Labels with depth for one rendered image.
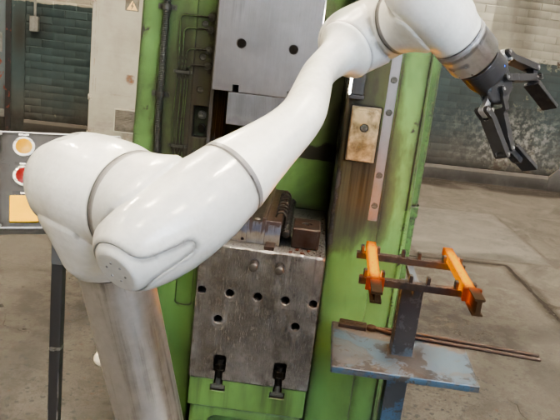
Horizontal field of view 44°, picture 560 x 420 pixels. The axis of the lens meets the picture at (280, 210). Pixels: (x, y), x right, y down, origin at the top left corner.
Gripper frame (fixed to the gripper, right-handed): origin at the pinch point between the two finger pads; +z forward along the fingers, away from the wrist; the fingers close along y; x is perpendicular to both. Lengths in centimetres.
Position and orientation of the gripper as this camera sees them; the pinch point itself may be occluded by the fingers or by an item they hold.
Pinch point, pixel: (537, 133)
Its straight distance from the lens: 132.2
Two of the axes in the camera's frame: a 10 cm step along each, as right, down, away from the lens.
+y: -4.0, 8.4, -3.6
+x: 6.2, -0.4, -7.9
